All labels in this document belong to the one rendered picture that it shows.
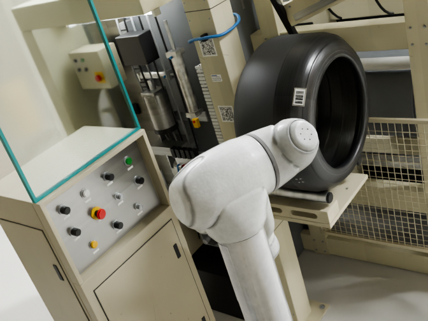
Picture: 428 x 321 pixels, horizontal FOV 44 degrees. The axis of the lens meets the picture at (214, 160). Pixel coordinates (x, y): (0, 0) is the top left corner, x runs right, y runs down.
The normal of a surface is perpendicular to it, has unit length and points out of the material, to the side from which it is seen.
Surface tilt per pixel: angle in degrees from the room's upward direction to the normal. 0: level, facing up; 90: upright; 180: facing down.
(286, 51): 17
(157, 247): 90
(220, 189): 67
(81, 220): 90
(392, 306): 0
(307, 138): 55
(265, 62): 27
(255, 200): 90
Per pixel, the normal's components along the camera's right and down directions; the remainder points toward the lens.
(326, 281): -0.27, -0.86
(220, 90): -0.58, 0.51
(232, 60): 0.77, 0.07
